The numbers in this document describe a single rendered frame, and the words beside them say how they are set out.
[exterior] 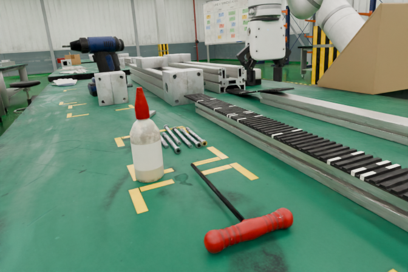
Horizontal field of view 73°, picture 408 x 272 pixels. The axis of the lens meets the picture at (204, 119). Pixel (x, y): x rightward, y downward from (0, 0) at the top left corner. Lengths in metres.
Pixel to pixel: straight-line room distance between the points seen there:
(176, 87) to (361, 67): 0.53
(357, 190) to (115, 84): 0.74
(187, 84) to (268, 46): 0.24
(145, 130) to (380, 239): 0.25
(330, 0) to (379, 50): 0.35
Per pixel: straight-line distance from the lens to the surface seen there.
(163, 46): 11.06
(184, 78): 0.78
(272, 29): 0.75
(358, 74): 0.92
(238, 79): 0.96
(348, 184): 0.33
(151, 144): 0.34
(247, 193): 0.32
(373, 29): 0.90
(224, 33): 6.87
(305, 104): 0.63
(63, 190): 0.39
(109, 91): 0.90
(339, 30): 1.10
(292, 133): 0.40
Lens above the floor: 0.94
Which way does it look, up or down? 15 degrees down
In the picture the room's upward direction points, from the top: 4 degrees counter-clockwise
